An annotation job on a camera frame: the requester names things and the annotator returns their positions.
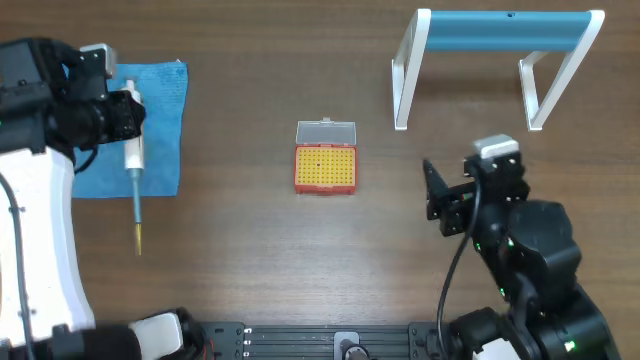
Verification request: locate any mounting rail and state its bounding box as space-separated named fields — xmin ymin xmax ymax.
xmin=199 ymin=321 xmax=451 ymax=360

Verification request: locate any blue cloth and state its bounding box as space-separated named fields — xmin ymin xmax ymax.
xmin=69 ymin=60 xmax=190 ymax=199

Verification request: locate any black cable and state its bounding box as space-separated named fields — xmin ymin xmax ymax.
xmin=73 ymin=144 xmax=100 ymax=176
xmin=435 ymin=168 xmax=484 ymax=359

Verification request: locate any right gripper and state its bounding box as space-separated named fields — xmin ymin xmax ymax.
xmin=422 ymin=151 xmax=531 ymax=238

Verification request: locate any white pipette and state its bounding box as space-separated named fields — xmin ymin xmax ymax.
xmin=121 ymin=78 xmax=147 ymax=257

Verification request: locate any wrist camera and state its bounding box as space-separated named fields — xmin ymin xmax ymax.
xmin=472 ymin=133 xmax=521 ymax=161
xmin=78 ymin=42 xmax=119 ymax=80

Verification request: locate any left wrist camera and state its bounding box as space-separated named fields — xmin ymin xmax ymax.
xmin=78 ymin=42 xmax=119 ymax=80

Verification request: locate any red and yellow tip box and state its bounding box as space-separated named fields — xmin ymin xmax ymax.
xmin=293 ymin=117 xmax=359 ymax=196

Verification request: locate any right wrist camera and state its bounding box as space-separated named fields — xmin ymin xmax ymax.
xmin=472 ymin=133 xmax=521 ymax=161

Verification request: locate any white and blue stand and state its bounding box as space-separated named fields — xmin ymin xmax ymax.
xmin=391 ymin=7 xmax=606 ymax=133

